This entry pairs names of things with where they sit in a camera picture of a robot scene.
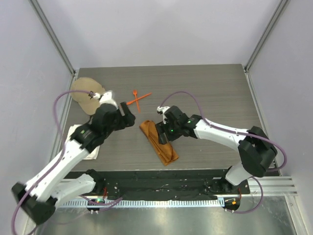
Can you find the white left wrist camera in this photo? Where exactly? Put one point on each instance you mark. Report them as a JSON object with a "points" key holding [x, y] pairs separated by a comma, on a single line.
{"points": [[106, 97]]}

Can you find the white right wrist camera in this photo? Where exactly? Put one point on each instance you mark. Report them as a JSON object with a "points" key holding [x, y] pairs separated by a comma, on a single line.
{"points": [[162, 109]]}

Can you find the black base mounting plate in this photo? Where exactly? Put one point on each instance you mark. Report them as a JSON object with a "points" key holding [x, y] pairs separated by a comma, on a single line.
{"points": [[191, 184]]}

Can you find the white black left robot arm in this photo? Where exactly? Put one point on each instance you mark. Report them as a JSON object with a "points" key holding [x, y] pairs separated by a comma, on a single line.
{"points": [[42, 195]]}

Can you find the orange plastic fork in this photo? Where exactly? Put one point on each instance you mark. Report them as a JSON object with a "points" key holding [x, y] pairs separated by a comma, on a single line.
{"points": [[136, 101]]}

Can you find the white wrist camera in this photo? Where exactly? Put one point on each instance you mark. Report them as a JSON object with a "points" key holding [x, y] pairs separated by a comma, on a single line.
{"points": [[106, 97], [162, 109]]}

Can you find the beige baseball cap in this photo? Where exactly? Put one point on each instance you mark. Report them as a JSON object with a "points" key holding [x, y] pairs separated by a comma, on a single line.
{"points": [[86, 101]]}

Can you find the white folded towel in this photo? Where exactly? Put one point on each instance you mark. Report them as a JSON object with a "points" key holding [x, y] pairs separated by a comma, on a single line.
{"points": [[94, 154]]}

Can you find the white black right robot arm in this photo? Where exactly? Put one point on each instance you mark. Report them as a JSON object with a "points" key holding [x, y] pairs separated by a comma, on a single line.
{"points": [[255, 152]]}

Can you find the orange cloth napkin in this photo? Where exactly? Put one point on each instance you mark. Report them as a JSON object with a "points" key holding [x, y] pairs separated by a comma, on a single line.
{"points": [[166, 152]]}

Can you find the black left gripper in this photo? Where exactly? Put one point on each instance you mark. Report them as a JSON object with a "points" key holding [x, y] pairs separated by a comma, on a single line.
{"points": [[127, 120]]}

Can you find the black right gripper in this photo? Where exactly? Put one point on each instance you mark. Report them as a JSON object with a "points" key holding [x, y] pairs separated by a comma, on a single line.
{"points": [[162, 128]]}

